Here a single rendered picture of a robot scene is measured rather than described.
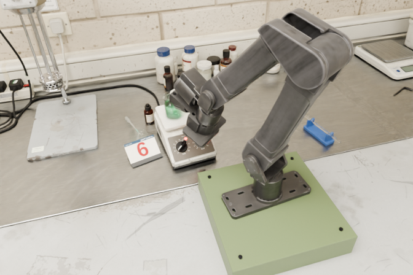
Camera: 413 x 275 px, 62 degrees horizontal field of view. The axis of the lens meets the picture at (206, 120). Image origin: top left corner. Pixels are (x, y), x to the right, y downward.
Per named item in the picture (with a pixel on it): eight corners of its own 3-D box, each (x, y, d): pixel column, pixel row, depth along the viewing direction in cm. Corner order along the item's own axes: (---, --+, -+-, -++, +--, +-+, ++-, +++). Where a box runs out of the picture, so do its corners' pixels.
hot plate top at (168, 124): (205, 121, 98) (205, 119, 97) (165, 132, 94) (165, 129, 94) (192, 100, 107) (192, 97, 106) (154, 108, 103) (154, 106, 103)
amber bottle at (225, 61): (224, 72, 137) (224, 46, 130) (233, 75, 135) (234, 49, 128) (217, 77, 134) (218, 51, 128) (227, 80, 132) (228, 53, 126)
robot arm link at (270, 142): (238, 158, 74) (300, 38, 49) (257, 143, 78) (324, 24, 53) (259, 178, 72) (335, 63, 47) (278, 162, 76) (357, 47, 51)
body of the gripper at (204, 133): (180, 132, 86) (183, 120, 80) (207, 107, 90) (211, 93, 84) (200, 149, 85) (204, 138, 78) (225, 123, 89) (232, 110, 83)
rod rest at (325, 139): (334, 142, 101) (337, 133, 99) (326, 146, 100) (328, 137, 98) (311, 124, 108) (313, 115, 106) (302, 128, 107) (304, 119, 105)
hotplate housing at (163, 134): (217, 158, 97) (217, 137, 92) (173, 171, 93) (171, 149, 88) (192, 116, 113) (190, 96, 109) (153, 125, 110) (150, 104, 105)
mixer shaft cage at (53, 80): (64, 90, 101) (38, 6, 86) (40, 93, 100) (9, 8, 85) (66, 79, 107) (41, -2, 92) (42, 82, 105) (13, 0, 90)
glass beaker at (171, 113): (173, 124, 96) (170, 100, 91) (160, 116, 99) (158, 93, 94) (188, 116, 99) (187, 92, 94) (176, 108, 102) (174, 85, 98)
